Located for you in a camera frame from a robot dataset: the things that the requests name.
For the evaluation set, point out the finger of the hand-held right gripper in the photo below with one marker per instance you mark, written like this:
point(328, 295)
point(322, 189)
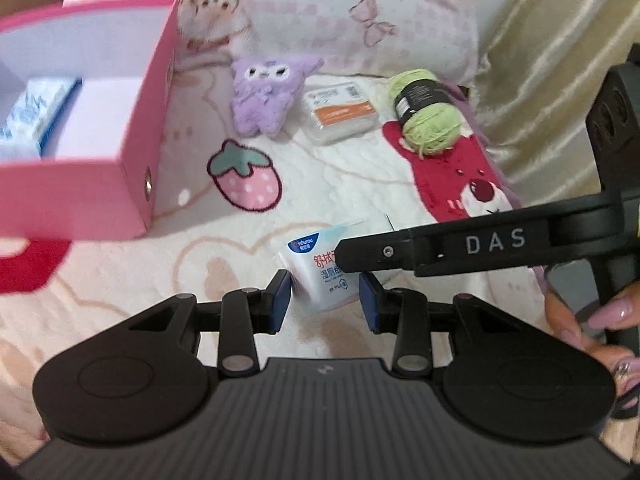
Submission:
point(375, 252)

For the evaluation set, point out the printed bear strawberry blanket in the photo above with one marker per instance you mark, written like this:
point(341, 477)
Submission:
point(340, 185)

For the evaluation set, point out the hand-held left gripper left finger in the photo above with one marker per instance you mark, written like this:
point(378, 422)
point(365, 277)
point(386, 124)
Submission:
point(282, 305)

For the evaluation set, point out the green yarn ball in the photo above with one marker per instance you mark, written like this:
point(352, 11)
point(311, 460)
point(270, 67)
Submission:
point(430, 122)

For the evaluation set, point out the purple plush toy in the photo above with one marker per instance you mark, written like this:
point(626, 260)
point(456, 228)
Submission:
point(267, 95)

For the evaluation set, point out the pink checked pillow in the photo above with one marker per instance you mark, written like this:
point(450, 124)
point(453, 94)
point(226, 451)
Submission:
point(325, 5)

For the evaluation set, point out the person's right hand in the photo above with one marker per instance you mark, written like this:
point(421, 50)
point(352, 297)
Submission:
point(565, 325)

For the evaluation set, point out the pink cardboard box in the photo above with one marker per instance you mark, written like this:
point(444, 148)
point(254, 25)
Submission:
point(75, 200)

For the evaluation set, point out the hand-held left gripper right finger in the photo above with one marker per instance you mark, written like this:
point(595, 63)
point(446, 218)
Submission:
point(369, 305)

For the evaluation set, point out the clear floss pick box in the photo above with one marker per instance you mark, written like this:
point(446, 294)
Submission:
point(340, 112)

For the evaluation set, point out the blue white tissue pack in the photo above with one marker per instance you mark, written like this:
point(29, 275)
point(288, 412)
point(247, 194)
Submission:
point(37, 110)

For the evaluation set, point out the golden curtain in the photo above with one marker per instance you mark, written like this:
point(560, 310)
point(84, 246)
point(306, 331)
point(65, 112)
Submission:
point(540, 60)

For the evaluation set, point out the white wet wipes packet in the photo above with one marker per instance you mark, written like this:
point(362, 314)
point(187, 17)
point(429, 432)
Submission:
point(320, 280)

